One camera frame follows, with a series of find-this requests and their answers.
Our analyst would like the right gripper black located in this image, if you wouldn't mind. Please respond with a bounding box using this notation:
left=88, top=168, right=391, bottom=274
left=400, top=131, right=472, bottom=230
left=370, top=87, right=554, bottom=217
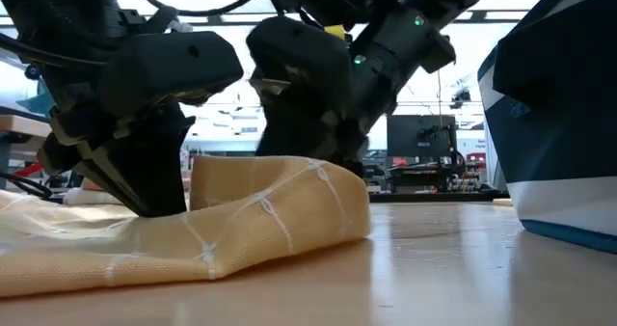
left=254, top=24, right=458, bottom=178

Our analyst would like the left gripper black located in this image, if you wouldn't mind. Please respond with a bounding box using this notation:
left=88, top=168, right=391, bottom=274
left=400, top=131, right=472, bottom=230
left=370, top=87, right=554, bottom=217
left=37, top=96, right=198, bottom=219

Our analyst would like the wooden workbench grey frame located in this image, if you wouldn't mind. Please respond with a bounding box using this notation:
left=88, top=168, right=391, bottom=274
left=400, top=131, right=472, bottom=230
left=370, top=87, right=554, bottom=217
left=0, top=114, right=53, bottom=174

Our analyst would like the navy fabric bin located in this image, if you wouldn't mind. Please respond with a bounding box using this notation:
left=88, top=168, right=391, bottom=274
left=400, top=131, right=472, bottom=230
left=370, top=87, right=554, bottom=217
left=476, top=0, right=617, bottom=257

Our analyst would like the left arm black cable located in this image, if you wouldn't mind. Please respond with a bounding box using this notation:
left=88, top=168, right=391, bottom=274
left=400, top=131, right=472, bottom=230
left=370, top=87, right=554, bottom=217
left=0, top=0, right=147, bottom=70

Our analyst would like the yellow tag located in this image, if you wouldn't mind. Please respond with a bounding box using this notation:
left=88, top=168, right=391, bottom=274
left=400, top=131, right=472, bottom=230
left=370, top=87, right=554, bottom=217
left=323, top=23, right=349, bottom=42

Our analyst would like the yellow checked towel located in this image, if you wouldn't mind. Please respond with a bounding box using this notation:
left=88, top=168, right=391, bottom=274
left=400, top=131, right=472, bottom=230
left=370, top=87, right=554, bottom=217
left=0, top=153, right=373, bottom=300

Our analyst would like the thin hanging cable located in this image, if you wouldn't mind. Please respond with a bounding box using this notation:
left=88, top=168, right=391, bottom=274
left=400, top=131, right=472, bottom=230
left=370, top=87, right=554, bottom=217
left=436, top=68, right=444, bottom=124

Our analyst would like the red black clip lead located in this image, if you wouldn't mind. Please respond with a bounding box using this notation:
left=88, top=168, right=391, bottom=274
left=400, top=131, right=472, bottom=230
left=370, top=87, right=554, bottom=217
left=13, top=160, right=45, bottom=179

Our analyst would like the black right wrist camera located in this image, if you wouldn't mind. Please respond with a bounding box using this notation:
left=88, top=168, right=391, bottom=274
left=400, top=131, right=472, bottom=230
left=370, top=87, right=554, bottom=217
left=245, top=15, right=357, bottom=121

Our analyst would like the black overhead bar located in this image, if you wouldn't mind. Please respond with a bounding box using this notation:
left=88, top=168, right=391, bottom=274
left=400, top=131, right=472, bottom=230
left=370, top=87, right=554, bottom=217
left=0, top=10, right=530, bottom=27

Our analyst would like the low cluttered shelf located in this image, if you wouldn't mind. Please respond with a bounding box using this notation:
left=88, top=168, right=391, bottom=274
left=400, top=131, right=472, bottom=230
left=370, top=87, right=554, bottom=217
left=364, top=150, right=502, bottom=195

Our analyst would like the black monitor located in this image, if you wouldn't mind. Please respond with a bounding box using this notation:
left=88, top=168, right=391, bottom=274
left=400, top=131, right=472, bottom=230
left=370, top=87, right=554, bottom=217
left=386, top=114, right=457, bottom=166

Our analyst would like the black looped table cable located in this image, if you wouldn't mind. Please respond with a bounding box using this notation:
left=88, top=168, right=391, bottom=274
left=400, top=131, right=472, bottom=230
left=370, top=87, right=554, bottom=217
left=0, top=171, right=55, bottom=202

